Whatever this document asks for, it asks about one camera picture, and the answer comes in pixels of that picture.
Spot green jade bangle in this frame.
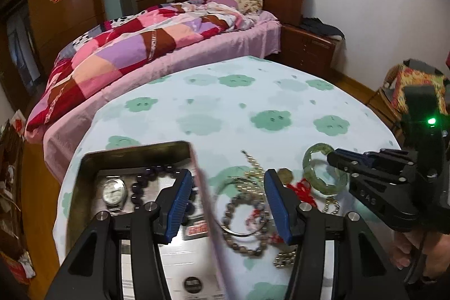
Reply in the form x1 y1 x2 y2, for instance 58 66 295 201
302 143 348 196

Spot pink metal tin box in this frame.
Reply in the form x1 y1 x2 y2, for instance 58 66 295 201
47 141 224 299

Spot red knot cord pendant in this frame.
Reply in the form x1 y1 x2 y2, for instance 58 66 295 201
245 178 317 244

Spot brown stone bead bracelet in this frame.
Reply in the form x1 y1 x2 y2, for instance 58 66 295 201
222 193 275 258

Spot person's right hand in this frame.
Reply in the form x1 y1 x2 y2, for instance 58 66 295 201
390 230 450 279

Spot wicker chair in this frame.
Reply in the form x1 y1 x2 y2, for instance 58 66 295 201
364 64 404 142

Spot silver wristwatch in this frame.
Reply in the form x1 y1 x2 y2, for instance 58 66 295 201
102 176 128 214

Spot colourful floral cushion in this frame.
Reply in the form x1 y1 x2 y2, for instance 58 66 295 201
391 65 449 115

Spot white paper leaflet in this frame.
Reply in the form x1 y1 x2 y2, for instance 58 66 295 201
119 176 226 300

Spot thin silver bangle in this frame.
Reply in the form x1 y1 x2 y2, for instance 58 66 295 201
213 193 270 238

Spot wooden nightstand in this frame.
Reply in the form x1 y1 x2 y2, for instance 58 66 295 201
278 24 343 79

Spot dark clothes on nightstand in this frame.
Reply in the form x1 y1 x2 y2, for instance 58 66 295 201
299 17 345 40

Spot pink bed sheet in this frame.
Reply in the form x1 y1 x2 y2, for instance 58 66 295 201
43 11 282 183

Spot patchwork quilt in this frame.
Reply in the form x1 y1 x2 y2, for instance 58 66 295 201
24 2 255 142

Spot dark bead bracelet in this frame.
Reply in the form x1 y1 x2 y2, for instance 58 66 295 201
130 164 196 216

